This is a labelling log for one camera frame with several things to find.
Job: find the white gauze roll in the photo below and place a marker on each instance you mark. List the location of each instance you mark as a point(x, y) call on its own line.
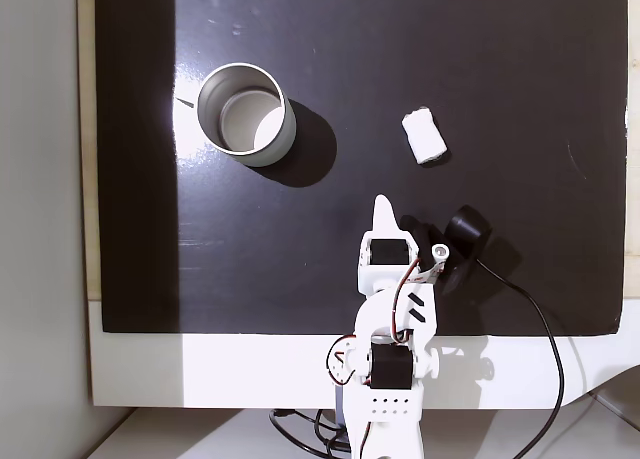
point(424, 135)

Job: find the white metal cup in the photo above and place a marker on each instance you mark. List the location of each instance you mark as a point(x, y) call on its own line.
point(240, 114)

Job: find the black table mat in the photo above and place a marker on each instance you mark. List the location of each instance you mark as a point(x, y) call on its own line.
point(400, 54)

